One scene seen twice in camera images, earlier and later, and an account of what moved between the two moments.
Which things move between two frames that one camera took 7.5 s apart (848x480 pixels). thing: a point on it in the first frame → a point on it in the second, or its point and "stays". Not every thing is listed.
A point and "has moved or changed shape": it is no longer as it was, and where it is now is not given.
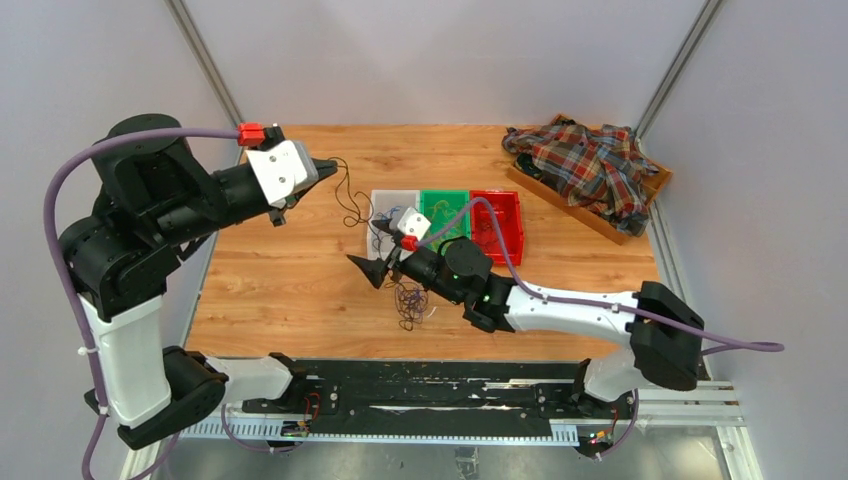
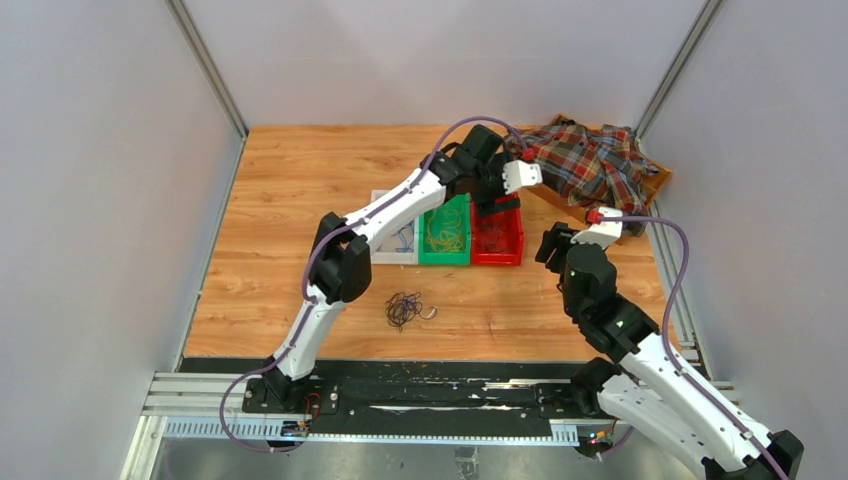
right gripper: [374, 270] → [556, 241]
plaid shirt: [598, 167] stays
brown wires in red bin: [485, 230] stays
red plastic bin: [507, 209] stays
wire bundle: [411, 300] has moved or changed shape
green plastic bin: [439, 206] stays
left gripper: [324, 167] → [485, 205]
